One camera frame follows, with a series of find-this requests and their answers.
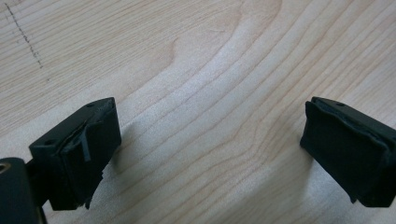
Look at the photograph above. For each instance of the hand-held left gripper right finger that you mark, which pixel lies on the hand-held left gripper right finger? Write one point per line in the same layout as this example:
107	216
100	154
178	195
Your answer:
351	155

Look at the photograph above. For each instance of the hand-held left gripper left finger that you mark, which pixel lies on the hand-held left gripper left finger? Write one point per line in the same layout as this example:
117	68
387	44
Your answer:
77	155

